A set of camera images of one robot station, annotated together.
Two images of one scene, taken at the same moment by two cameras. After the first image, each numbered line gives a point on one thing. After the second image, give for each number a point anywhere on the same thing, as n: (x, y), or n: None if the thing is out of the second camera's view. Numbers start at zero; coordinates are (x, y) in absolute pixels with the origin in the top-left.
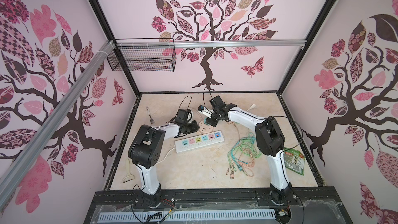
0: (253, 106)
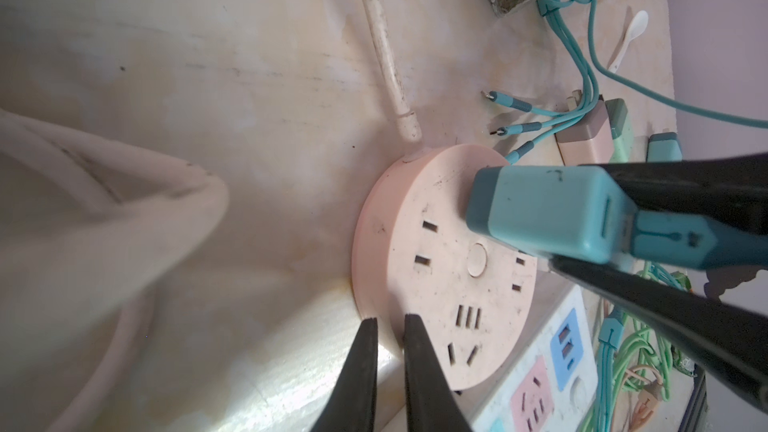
0: (637, 27)
